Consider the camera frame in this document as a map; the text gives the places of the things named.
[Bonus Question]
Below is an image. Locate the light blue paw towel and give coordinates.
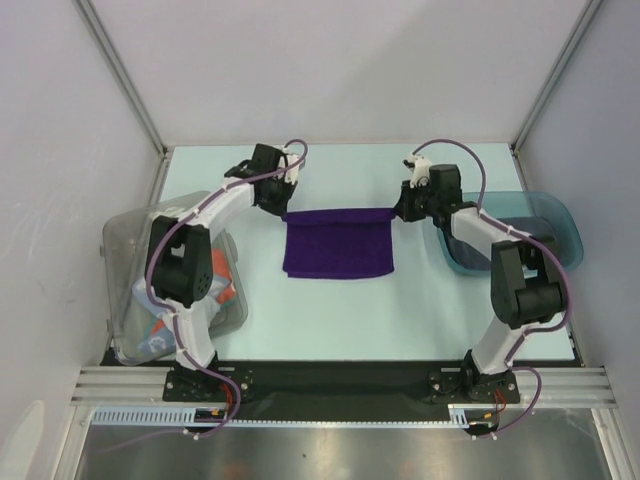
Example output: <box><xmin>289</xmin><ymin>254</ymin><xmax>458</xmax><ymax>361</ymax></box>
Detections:
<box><xmin>132</xmin><ymin>278</ymin><xmax>175</xmax><ymax>354</ymax></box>

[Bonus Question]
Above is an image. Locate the purple towel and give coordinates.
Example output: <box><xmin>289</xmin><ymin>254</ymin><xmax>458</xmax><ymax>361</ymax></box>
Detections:
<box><xmin>283</xmin><ymin>208</ymin><xmax>395</xmax><ymax>280</ymax></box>

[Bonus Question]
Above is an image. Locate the right aluminium frame post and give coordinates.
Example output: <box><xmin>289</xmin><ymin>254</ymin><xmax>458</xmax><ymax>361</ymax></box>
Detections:
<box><xmin>514</xmin><ymin>0</ymin><xmax>605</xmax><ymax>151</ymax></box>

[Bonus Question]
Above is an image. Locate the aluminium frame post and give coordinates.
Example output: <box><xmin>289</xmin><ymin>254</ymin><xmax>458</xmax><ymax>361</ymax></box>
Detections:
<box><xmin>514</xmin><ymin>0</ymin><xmax>605</xmax><ymax>151</ymax></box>
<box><xmin>74</xmin><ymin>0</ymin><xmax>169</xmax><ymax>157</ymax></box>

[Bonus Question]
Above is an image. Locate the grey towel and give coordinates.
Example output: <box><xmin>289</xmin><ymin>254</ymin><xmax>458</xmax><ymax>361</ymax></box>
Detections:
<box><xmin>449</xmin><ymin>209</ymin><xmax>556</xmax><ymax>260</ymax></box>

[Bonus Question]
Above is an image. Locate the teal plastic tray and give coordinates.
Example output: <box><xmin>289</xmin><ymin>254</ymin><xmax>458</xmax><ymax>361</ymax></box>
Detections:
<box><xmin>438</xmin><ymin>191</ymin><xmax>584</xmax><ymax>277</ymax></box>

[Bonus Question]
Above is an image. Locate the aluminium front rail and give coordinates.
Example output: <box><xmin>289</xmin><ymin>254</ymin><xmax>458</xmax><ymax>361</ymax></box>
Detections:
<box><xmin>71</xmin><ymin>366</ymin><xmax>617</xmax><ymax>409</ymax></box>

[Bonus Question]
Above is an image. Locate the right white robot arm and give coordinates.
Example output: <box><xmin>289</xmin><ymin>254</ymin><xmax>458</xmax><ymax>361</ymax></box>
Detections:
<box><xmin>394</xmin><ymin>156</ymin><xmax>572</xmax><ymax>403</ymax></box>

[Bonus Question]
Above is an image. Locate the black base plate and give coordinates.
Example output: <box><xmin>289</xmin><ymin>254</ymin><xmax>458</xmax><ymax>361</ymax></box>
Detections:
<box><xmin>102</xmin><ymin>344</ymin><xmax>584</xmax><ymax>422</ymax></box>

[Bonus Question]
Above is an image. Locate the orange towel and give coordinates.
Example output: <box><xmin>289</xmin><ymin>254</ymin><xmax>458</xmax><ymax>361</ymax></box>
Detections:
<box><xmin>211</xmin><ymin>248</ymin><xmax>236</xmax><ymax>306</ymax></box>

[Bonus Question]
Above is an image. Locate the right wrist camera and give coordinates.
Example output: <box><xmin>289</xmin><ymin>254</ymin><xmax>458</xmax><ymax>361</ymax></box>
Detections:
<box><xmin>403</xmin><ymin>154</ymin><xmax>434</xmax><ymax>188</ymax></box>

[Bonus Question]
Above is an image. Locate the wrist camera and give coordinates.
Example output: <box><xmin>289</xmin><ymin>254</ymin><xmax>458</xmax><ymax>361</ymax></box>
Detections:
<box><xmin>279</xmin><ymin>148</ymin><xmax>306</xmax><ymax>185</ymax></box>
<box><xmin>403</xmin><ymin>154</ymin><xmax>434</xmax><ymax>188</ymax></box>

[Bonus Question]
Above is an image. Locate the clear plastic bin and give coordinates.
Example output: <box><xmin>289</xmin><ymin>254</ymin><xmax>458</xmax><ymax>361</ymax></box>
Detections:
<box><xmin>103</xmin><ymin>191</ymin><xmax>248</xmax><ymax>365</ymax></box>

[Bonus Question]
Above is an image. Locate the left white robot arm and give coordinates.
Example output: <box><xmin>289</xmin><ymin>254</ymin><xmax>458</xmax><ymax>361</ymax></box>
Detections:
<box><xmin>143</xmin><ymin>139</ymin><xmax>308</xmax><ymax>400</ymax></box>

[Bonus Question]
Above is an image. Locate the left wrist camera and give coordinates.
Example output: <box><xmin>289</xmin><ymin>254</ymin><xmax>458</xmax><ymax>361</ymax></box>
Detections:
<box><xmin>279</xmin><ymin>148</ymin><xmax>306</xmax><ymax>185</ymax></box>

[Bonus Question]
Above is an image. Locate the white slotted cable duct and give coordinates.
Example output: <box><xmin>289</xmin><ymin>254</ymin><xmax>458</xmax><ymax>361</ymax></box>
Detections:
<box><xmin>91</xmin><ymin>406</ymin><xmax>470</xmax><ymax>429</ymax></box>

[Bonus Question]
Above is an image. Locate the left aluminium frame post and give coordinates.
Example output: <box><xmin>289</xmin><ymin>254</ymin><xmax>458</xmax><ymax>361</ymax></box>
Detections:
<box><xmin>74</xmin><ymin>0</ymin><xmax>169</xmax><ymax>157</ymax></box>

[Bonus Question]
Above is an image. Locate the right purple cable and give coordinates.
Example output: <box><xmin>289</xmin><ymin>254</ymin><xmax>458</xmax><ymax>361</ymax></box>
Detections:
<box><xmin>412</xmin><ymin>138</ymin><xmax>574</xmax><ymax>441</ymax></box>

